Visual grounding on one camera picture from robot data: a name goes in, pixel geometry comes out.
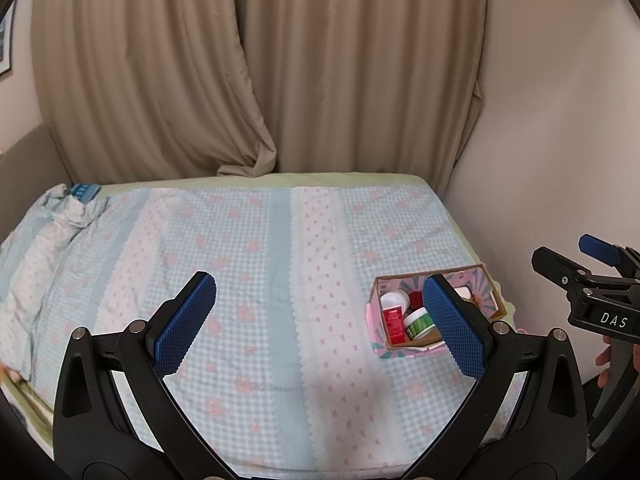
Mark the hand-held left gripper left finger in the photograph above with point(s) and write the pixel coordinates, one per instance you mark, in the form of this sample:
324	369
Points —
187	320

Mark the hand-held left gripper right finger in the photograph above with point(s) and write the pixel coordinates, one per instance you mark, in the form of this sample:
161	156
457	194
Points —
452	322

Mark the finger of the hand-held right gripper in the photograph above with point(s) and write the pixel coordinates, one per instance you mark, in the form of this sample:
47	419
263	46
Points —
555	262
597	248

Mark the red lidded jar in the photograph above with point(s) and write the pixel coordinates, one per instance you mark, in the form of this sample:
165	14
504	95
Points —
416	300

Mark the red rectangular box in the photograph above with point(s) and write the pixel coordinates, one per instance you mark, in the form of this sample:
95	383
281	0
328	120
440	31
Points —
394	325

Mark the pale green white jar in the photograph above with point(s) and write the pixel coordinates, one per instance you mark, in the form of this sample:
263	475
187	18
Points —
394	299

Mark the pink patterned cardboard box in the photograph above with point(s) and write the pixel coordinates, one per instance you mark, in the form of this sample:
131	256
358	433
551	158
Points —
382	352

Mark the person's right hand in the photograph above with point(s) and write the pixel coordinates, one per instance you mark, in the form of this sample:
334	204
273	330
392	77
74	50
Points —
607	365

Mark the green labelled white jar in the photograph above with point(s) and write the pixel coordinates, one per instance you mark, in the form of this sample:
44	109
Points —
420	322

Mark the light green bed sheet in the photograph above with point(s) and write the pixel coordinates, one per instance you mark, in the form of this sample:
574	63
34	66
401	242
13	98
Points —
350	178

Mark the beige curtain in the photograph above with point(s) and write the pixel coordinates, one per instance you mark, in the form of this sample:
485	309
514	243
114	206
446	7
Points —
200	70

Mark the framed wall picture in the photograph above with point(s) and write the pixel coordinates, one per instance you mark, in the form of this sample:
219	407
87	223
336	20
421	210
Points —
5	40

